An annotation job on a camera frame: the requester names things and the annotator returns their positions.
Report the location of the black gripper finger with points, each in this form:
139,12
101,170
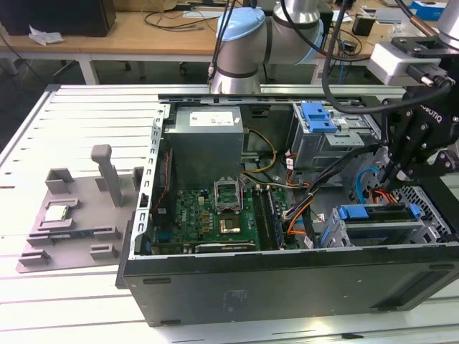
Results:
441,166
403,136

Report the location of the hard disk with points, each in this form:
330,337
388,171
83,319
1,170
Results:
353,212

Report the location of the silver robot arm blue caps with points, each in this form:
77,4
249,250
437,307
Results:
244,46

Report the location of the metal disk bay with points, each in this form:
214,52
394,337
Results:
428,229

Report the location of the blue plastic drive latch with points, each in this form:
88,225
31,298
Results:
317,120

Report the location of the metal drive cage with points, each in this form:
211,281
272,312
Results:
315,150

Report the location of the small black speaker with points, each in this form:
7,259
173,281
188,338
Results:
364,27

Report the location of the grey flat box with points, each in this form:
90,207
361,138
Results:
385,16

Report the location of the blue cardboard box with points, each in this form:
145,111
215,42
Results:
426,7

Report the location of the black cube box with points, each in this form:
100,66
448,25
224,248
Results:
324,21

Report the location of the black RAM slot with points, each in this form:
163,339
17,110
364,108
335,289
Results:
260,215

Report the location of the CPU socket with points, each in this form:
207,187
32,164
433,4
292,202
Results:
229,225

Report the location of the grey power supply unit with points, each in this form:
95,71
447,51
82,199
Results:
201,154

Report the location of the black graphics card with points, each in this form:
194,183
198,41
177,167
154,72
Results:
226,246

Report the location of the black open PC case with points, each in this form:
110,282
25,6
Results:
251,286

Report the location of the green motherboard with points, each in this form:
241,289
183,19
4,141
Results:
193,215

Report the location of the black case fan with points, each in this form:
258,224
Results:
161,215

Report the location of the grey plastic parts rack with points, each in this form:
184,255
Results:
89,211

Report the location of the silver CPU chip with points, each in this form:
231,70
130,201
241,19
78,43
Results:
56,213

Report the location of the large black box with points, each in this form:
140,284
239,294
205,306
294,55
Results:
54,18

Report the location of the crumpled white paper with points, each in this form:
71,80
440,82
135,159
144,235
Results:
44,36

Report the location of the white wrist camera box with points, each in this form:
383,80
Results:
387,61

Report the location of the wooden desk white frame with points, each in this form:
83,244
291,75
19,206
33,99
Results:
107,36

